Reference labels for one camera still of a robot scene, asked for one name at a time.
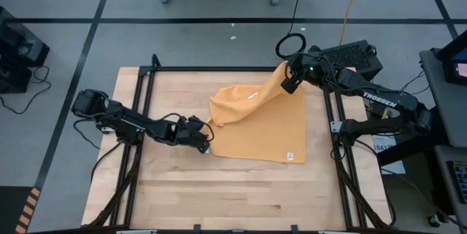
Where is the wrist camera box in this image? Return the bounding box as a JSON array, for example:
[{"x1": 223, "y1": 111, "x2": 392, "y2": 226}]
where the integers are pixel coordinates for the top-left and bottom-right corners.
[
  {"x1": 186, "y1": 115, "x2": 206, "y2": 132},
  {"x1": 280, "y1": 76, "x2": 304, "y2": 95}
]

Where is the black orange hazard-striped mat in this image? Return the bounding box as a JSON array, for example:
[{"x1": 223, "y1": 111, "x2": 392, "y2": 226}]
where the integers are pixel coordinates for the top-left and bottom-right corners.
[{"x1": 0, "y1": 185, "x2": 42, "y2": 234}]

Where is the black perforated computer tower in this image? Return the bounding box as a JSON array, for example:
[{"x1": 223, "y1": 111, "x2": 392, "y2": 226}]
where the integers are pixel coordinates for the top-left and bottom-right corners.
[{"x1": 320, "y1": 39, "x2": 384, "y2": 82}]

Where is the black floor cable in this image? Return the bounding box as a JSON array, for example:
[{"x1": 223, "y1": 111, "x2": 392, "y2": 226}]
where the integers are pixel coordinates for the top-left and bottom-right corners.
[{"x1": 0, "y1": 65, "x2": 53, "y2": 115}]

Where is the white paper sheet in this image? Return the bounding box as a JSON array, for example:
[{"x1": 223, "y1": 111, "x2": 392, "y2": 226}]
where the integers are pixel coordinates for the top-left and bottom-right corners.
[{"x1": 371, "y1": 134, "x2": 406, "y2": 176}]

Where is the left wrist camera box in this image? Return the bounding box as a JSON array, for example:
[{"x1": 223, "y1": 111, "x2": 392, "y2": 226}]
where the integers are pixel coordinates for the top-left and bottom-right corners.
[{"x1": 186, "y1": 115, "x2": 206, "y2": 132}]

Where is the grey side table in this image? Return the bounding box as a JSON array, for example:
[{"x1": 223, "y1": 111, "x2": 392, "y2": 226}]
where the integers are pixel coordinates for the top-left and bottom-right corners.
[{"x1": 433, "y1": 144, "x2": 467, "y2": 224}]

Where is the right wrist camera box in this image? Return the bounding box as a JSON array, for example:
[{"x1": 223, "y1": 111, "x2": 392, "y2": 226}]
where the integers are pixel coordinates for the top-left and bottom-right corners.
[{"x1": 280, "y1": 76, "x2": 304, "y2": 95}]

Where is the black equipment stack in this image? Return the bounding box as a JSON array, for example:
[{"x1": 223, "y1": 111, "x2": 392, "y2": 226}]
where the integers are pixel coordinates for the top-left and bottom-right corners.
[{"x1": 0, "y1": 5, "x2": 51, "y2": 95}]

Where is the orange waffle-weave towel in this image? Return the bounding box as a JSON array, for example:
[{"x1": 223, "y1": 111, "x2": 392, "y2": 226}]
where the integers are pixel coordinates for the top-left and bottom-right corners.
[{"x1": 206, "y1": 61, "x2": 307, "y2": 165}]

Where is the grey cart top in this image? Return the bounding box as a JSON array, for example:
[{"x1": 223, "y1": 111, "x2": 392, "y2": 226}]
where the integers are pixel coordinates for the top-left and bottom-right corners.
[{"x1": 418, "y1": 47, "x2": 467, "y2": 149}]

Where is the black keyboard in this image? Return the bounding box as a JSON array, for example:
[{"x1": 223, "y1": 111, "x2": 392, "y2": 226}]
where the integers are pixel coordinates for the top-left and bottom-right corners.
[{"x1": 447, "y1": 160, "x2": 467, "y2": 206}]

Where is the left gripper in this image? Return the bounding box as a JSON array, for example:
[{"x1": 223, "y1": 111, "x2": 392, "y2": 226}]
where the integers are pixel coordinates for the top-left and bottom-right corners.
[{"x1": 171, "y1": 119, "x2": 213, "y2": 155}]

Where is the yellow hanging cable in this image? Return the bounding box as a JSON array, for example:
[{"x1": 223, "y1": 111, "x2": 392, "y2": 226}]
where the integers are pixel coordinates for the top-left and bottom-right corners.
[{"x1": 339, "y1": 0, "x2": 366, "y2": 46}]

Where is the black screen with pink display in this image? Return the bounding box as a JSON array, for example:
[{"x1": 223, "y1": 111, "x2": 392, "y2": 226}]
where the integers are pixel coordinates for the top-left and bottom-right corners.
[{"x1": 436, "y1": 29, "x2": 467, "y2": 87}]

